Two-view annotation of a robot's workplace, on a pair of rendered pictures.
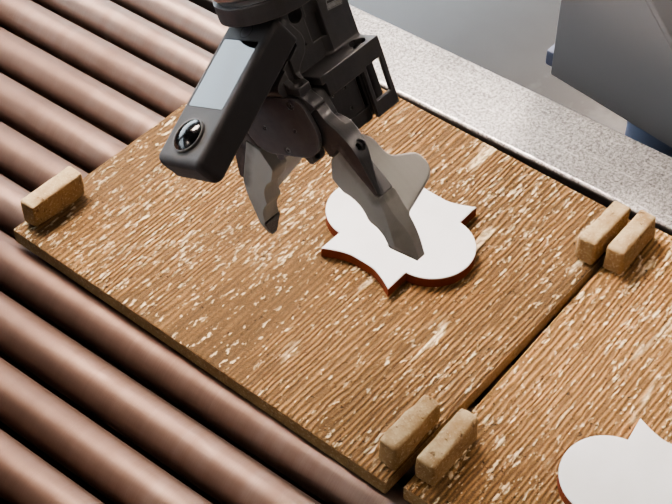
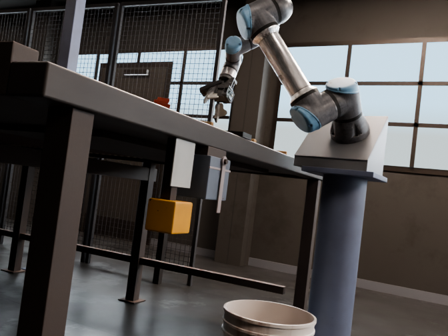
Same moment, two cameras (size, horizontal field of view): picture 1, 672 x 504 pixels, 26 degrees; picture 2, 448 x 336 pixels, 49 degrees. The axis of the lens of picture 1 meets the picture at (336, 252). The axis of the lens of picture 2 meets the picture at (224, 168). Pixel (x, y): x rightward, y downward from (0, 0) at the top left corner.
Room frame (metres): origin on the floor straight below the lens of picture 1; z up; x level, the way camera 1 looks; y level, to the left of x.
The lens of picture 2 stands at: (0.32, -2.16, 0.74)
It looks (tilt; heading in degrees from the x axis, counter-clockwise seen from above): 3 degrees up; 77
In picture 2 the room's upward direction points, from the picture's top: 7 degrees clockwise
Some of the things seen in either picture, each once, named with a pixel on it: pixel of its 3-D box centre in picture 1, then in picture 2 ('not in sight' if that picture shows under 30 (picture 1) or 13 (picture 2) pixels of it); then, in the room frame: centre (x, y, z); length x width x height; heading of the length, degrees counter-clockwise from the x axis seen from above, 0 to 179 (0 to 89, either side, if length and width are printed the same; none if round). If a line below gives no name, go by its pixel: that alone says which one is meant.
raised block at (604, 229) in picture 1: (603, 232); not in sight; (0.85, -0.23, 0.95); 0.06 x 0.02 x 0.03; 140
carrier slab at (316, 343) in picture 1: (325, 232); not in sight; (0.88, 0.01, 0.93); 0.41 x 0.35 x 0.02; 50
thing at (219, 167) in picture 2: not in sight; (205, 179); (0.58, -0.79, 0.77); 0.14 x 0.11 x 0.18; 52
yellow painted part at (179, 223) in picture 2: not in sight; (173, 185); (0.47, -0.93, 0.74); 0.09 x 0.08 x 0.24; 52
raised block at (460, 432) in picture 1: (447, 447); not in sight; (0.63, -0.08, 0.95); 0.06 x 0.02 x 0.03; 142
